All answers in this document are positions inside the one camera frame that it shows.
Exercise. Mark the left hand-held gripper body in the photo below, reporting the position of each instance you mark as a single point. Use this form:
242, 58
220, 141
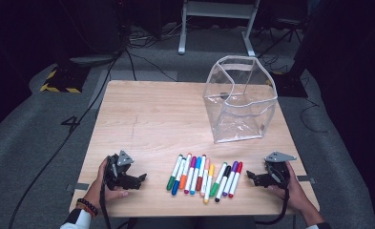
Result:
118, 178

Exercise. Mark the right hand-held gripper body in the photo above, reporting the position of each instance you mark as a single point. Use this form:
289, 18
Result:
279, 175

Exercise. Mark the light green marker pen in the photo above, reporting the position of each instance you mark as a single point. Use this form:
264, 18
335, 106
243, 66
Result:
218, 179

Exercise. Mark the row of mixed markers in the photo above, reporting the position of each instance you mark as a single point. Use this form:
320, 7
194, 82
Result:
185, 171

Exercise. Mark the yellow marker pen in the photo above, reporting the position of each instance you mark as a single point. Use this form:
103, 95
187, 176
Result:
209, 183

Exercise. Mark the pink marker pen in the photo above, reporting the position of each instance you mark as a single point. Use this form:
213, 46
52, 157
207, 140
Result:
205, 178

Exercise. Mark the clear plastic pouch white trim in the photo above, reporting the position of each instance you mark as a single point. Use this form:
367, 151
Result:
248, 124

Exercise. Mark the brown marker pen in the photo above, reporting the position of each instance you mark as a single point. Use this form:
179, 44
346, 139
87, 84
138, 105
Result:
201, 172

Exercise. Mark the light blue marker pen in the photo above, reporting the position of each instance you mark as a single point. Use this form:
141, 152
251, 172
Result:
195, 175

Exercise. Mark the person's right hand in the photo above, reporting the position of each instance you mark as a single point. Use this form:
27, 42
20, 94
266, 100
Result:
295, 194

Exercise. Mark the person's left hand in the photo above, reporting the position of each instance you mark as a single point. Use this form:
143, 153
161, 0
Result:
97, 194

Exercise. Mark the grey tape strip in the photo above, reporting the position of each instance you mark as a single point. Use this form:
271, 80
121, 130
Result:
80, 186
304, 178

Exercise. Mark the grey stand base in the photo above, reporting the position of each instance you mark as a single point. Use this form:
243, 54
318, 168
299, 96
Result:
93, 60

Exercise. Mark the dark curtain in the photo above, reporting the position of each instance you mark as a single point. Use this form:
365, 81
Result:
16, 47
350, 63

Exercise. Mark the black tripod stand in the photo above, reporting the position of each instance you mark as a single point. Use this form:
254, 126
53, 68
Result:
290, 28

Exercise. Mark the black base plate yellow corner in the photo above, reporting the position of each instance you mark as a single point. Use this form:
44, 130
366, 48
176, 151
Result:
290, 86

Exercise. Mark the black yellow striped base plate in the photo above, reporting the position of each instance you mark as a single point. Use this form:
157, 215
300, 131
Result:
67, 79

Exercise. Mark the white desk frame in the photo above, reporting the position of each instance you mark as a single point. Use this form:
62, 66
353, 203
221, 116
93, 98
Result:
218, 9

